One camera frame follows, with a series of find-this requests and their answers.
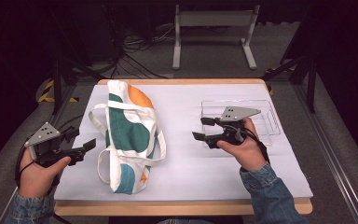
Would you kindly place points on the white green orange tote bag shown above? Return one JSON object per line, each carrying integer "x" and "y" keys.
{"x": 127, "y": 133}

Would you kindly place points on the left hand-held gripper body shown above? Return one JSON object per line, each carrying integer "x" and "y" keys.
{"x": 43, "y": 134}

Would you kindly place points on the grey metal stand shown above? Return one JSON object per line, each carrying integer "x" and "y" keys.
{"x": 214, "y": 18}

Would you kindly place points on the person's left hand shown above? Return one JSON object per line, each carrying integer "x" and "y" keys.
{"x": 38, "y": 179}

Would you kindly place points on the black metal stand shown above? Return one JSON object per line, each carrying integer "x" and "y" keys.
{"x": 311, "y": 84}

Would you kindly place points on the clear plastic tray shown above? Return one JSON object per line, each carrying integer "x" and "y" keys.
{"x": 268, "y": 124}

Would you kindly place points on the person's right hand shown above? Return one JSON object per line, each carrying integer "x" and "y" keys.
{"x": 247, "y": 154}

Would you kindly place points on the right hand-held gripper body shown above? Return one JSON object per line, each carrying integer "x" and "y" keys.
{"x": 237, "y": 113}

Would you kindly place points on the black tripod stand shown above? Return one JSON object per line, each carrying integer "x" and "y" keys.
{"x": 57, "y": 81}

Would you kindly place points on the yellow black hazard tape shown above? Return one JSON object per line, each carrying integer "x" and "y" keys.
{"x": 48, "y": 93}

